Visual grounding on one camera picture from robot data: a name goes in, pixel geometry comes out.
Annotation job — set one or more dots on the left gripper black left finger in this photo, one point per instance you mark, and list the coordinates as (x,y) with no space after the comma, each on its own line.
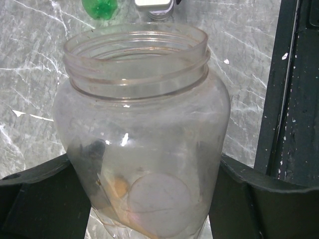
(44,202)

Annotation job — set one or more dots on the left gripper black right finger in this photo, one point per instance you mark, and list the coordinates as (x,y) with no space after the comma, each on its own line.
(250,205)

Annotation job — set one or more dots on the green plastic bottle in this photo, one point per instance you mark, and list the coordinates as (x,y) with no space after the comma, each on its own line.
(100,9)

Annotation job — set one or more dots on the orange bottle cap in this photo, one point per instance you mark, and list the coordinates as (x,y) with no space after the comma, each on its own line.
(118,186)

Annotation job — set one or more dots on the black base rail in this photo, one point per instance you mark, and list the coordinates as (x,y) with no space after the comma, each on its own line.
(288,146)

